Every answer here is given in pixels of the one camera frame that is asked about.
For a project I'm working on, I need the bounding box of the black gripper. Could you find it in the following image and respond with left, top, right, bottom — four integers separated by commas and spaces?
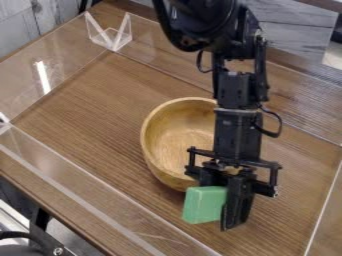
184, 147, 281, 231

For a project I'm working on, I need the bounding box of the green rectangular block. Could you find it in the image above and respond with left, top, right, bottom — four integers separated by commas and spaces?
181, 186, 227, 224

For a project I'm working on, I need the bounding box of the brown wooden bowl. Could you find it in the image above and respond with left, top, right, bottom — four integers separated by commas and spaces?
140, 97, 215, 192

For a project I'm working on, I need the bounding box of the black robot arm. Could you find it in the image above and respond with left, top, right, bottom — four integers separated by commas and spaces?
152, 0, 281, 231

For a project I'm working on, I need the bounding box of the clear acrylic front wall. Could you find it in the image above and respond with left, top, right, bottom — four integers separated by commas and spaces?
0, 119, 220, 256

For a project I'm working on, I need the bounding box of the black table leg bracket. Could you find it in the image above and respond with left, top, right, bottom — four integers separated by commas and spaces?
29, 207, 77, 256

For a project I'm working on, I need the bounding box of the clear acrylic corner bracket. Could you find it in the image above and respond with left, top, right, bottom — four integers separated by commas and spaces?
84, 12, 132, 52

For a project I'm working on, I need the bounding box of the black cable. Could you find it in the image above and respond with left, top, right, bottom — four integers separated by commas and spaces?
0, 228, 45, 256

